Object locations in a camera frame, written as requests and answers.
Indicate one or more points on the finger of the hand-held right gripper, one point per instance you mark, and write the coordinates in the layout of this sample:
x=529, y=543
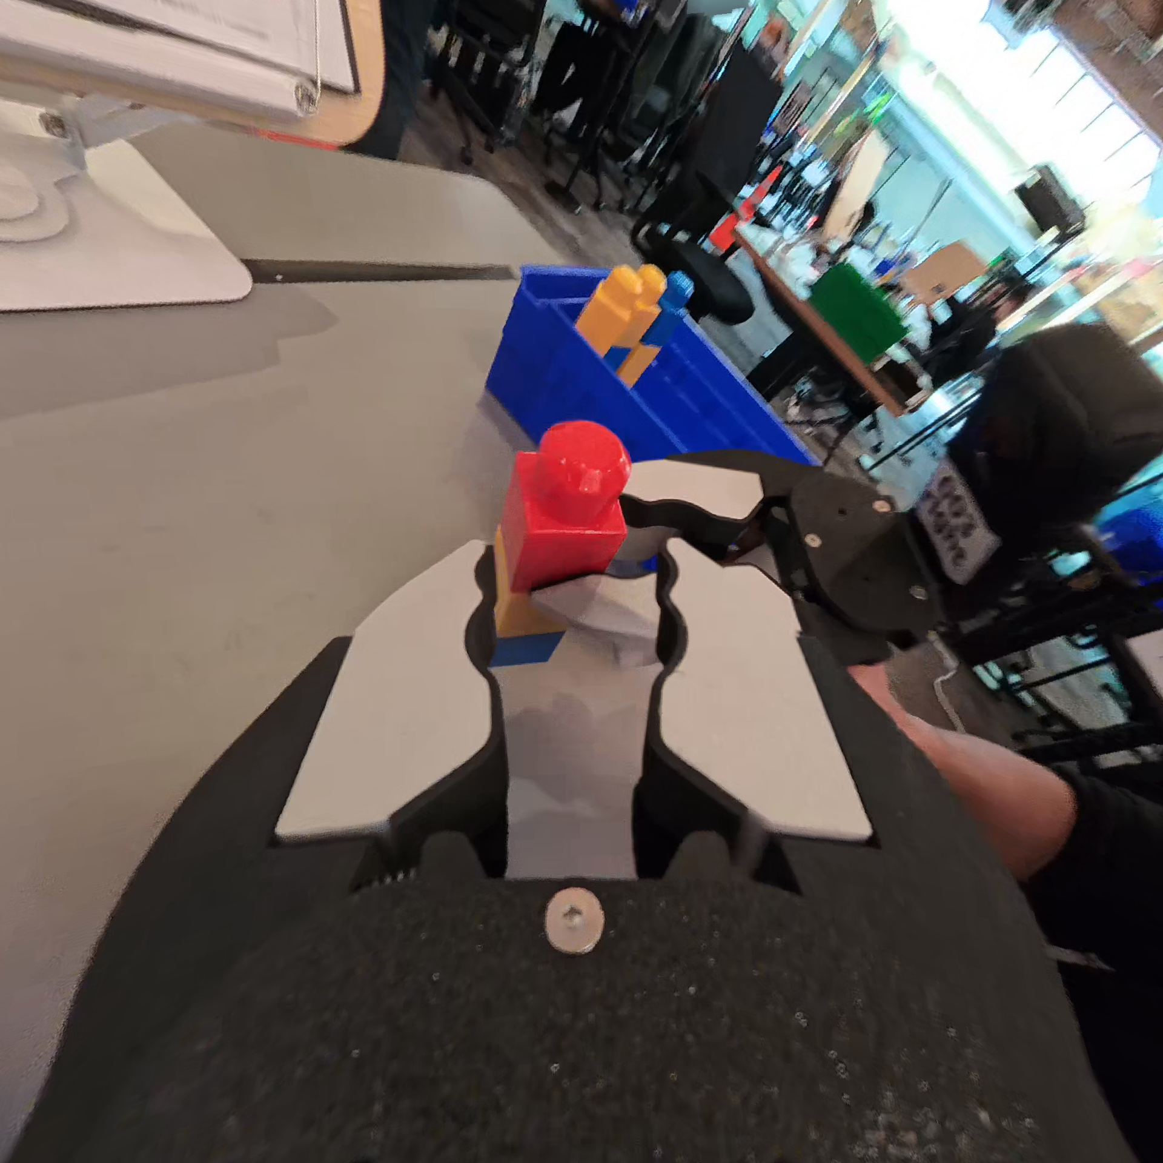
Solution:
x=608, y=618
x=699, y=490

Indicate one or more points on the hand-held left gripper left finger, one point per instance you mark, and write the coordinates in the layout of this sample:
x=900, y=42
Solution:
x=390, y=727

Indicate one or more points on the green plastic bin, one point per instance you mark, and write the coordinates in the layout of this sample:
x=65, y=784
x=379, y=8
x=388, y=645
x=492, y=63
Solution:
x=854, y=309

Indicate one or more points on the orange traffic cone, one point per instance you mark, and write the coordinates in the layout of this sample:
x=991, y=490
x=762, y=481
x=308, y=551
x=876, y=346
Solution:
x=291, y=139
x=735, y=218

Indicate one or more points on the person's right forearm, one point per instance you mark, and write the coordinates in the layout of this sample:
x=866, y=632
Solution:
x=1000, y=790

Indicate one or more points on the wooden work table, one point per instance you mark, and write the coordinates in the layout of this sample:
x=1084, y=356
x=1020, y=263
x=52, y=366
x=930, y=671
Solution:
x=800, y=309

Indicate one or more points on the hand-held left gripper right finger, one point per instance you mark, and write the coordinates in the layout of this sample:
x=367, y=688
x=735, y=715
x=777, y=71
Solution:
x=763, y=727

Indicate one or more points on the black mounted light panel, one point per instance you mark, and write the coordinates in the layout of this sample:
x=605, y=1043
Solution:
x=1049, y=200

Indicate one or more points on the black office chair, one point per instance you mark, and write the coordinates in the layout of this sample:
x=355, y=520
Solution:
x=727, y=135

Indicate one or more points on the red mega block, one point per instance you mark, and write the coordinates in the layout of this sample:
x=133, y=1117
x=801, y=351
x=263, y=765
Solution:
x=554, y=535

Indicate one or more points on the blue plastic bin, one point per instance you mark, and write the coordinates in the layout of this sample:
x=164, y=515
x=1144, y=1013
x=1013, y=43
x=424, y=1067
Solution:
x=691, y=408

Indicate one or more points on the instruction sheet on white stand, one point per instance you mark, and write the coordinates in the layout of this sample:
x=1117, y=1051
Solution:
x=109, y=245

